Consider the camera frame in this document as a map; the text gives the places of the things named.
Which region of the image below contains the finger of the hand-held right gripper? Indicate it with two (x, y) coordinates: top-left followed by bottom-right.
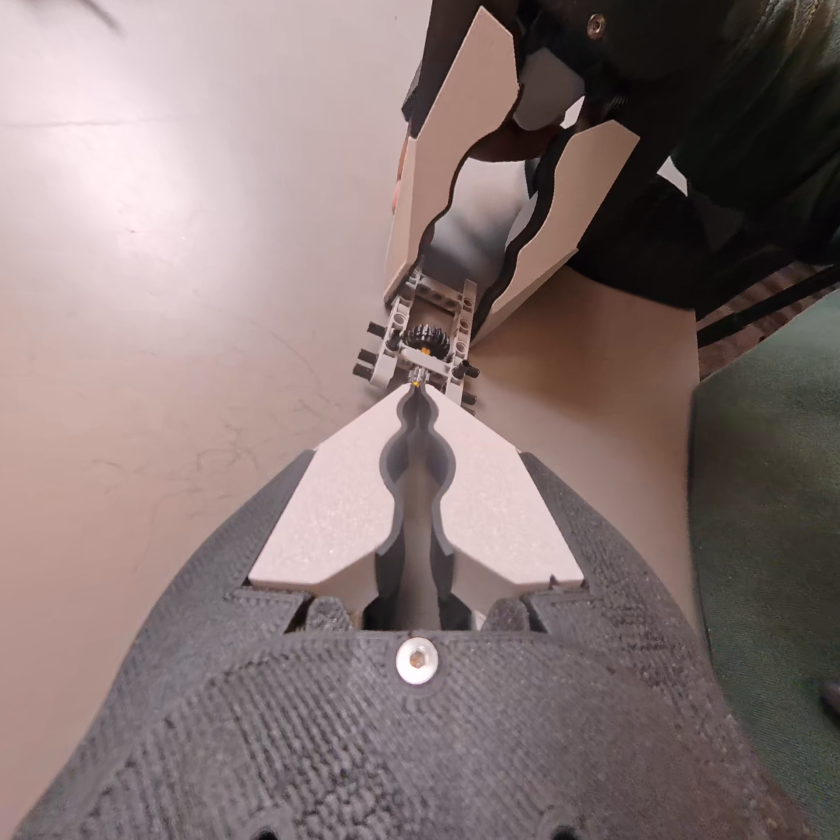
(382, 5), (586, 309)
(469, 120), (642, 345)

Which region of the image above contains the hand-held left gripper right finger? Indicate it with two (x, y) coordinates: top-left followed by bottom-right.
(420, 385), (588, 618)

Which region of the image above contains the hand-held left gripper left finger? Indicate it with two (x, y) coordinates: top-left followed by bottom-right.
(247, 384), (422, 618)

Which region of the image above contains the grey lego frame assembly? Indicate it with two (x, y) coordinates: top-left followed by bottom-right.
(354, 266), (483, 417)

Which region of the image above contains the person's right forearm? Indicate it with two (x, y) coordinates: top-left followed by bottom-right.
(656, 0), (840, 312)

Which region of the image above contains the person's right hand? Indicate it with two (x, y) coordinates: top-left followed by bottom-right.
(472, 125), (564, 164)

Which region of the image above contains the person's green shirt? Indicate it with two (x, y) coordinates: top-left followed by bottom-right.
(688, 289), (840, 840)

